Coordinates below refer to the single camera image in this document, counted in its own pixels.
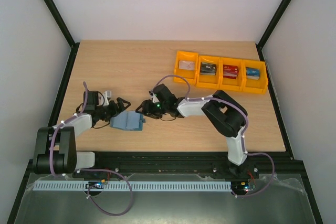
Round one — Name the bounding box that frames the teal card holder wallet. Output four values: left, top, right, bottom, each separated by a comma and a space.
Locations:
110, 111, 145, 131

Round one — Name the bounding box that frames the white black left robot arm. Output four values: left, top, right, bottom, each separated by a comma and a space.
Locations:
33, 91, 131, 176

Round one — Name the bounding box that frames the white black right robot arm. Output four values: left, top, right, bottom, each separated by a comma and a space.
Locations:
135, 84, 248, 178

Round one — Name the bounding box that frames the white patterned card stack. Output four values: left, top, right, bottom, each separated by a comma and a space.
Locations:
178, 60, 195, 71

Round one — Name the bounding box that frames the black card stack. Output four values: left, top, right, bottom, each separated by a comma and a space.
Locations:
199, 62, 217, 76

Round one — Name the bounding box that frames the red card stack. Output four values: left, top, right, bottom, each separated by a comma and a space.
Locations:
223, 65, 239, 79

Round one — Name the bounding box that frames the blue card stack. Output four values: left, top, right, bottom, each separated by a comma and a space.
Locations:
246, 67, 260, 80

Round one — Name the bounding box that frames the yellow plastic bin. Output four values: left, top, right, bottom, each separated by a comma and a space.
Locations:
174, 50, 198, 85
243, 60, 268, 94
219, 57, 246, 91
196, 55, 223, 89

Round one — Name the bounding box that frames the grey metal front plate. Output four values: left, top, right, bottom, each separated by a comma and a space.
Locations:
15, 174, 315, 223

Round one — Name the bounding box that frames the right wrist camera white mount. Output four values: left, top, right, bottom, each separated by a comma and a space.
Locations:
149, 90, 160, 103

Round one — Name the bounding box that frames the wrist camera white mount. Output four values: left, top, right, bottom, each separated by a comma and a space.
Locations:
149, 90, 160, 103
99, 90, 112, 106

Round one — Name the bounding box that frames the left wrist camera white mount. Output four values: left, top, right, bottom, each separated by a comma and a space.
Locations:
99, 90, 112, 106

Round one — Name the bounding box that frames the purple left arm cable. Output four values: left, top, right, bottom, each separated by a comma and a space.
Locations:
48, 81, 134, 216

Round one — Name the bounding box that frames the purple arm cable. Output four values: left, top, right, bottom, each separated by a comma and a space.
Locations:
48, 81, 134, 216
151, 74, 276, 198

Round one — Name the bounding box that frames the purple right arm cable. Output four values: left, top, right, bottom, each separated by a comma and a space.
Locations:
151, 74, 276, 198

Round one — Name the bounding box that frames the light blue slotted cable duct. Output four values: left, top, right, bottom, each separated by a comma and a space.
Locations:
33, 180, 232, 192

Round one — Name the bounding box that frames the black corner frame post left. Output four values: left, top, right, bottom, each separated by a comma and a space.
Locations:
43, 0, 77, 49

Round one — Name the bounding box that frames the black corner frame post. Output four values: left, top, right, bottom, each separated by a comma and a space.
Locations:
256, 0, 292, 51
43, 0, 77, 49

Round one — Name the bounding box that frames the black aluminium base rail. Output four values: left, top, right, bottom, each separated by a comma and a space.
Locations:
74, 152, 308, 180

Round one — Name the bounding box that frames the black corner frame post right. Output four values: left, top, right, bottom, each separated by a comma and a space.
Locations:
256, 0, 292, 51

